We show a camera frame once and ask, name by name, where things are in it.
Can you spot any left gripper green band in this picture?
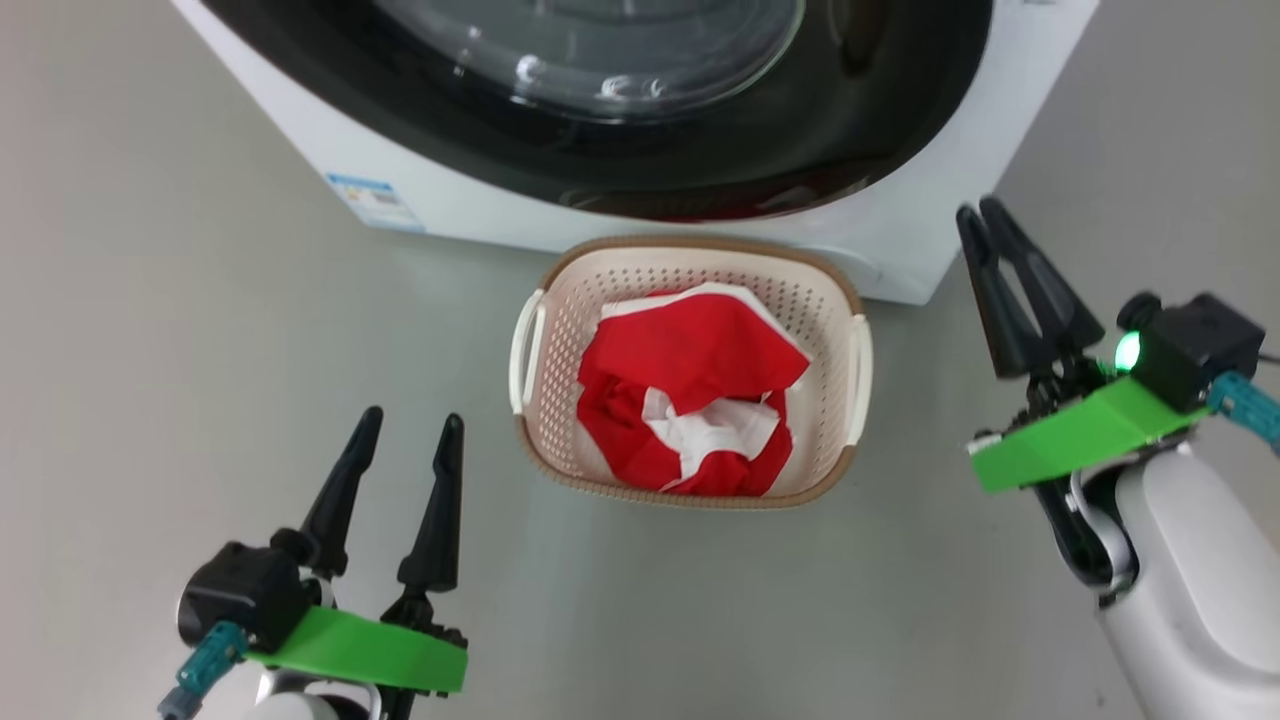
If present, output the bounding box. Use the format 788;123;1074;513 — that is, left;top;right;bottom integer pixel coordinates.
245;405;469;696

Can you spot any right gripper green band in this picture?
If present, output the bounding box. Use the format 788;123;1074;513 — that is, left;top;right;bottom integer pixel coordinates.
955;195;1216;493

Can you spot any red and white garment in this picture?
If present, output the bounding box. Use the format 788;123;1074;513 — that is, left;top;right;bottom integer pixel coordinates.
575;282;813;499

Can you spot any black round glass door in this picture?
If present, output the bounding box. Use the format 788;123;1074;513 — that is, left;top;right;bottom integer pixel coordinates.
200;0;997;224

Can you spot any white front-load washing machine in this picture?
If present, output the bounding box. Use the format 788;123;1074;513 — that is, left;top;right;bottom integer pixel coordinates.
170;0;1101;307

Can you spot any cream perforated laundry basket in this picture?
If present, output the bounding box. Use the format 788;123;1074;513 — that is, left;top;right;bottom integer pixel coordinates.
508;235;874;512

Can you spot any blue energy label sticker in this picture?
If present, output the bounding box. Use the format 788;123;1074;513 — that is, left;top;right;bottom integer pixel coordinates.
326;173;427;235

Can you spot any teal right cable connector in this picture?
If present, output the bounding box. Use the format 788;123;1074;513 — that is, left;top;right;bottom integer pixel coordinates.
1205;370;1280;451

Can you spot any teal cable connector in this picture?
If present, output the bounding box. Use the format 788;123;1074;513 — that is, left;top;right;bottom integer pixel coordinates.
157;620;250;720
1205;370;1280;451

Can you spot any teal left cable connector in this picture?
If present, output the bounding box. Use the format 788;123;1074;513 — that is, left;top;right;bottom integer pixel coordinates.
157;620;250;720

